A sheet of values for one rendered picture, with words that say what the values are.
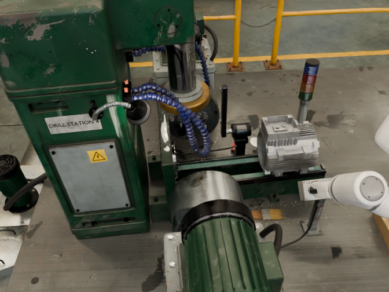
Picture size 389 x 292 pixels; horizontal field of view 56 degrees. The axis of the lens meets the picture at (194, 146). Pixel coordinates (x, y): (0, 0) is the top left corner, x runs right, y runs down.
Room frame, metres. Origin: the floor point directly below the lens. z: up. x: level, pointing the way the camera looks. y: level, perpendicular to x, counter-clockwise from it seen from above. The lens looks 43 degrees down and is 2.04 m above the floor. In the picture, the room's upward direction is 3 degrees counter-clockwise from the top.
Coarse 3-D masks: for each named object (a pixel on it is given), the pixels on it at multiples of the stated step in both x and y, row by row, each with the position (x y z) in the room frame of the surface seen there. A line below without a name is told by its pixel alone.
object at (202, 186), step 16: (192, 176) 0.80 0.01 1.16; (208, 176) 0.79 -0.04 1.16; (224, 176) 0.80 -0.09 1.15; (176, 192) 0.77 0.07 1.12; (192, 192) 0.73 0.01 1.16; (208, 192) 0.72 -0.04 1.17; (224, 192) 0.72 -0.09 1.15; (240, 192) 0.77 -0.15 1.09; (176, 208) 0.71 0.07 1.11; (176, 224) 0.65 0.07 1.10
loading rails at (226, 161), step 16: (192, 160) 1.09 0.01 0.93; (208, 160) 1.09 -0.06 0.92; (224, 160) 1.09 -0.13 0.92; (240, 160) 1.09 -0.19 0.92; (256, 160) 1.08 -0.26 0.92; (240, 176) 1.00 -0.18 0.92; (256, 176) 0.99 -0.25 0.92; (272, 176) 0.98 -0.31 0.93; (288, 176) 0.98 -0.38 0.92; (304, 176) 0.99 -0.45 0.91; (320, 176) 0.99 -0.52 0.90; (256, 192) 0.97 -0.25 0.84; (272, 192) 0.98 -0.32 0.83; (288, 192) 0.99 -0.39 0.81
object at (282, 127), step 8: (264, 120) 1.08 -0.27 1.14; (272, 120) 1.10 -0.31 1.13; (280, 120) 1.10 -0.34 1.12; (288, 120) 1.09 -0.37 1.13; (264, 128) 1.05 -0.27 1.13; (272, 128) 1.06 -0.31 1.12; (280, 128) 1.05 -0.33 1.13; (288, 128) 1.06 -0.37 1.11; (296, 128) 1.02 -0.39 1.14; (264, 136) 1.04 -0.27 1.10; (272, 136) 1.00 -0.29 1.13; (280, 136) 1.00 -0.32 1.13; (288, 136) 1.00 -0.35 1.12; (296, 136) 1.01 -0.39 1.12; (272, 144) 1.00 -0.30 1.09; (280, 144) 1.00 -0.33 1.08; (288, 144) 1.00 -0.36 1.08
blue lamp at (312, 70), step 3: (306, 66) 1.36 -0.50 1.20; (309, 66) 1.35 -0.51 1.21; (312, 66) 1.39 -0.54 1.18; (315, 66) 1.34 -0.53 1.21; (318, 66) 1.35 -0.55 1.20; (306, 69) 1.35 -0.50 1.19; (309, 69) 1.34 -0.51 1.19; (312, 69) 1.34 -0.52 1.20; (315, 69) 1.34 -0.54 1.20; (306, 72) 1.35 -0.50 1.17; (309, 72) 1.34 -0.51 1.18; (312, 72) 1.34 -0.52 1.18; (315, 72) 1.34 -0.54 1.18
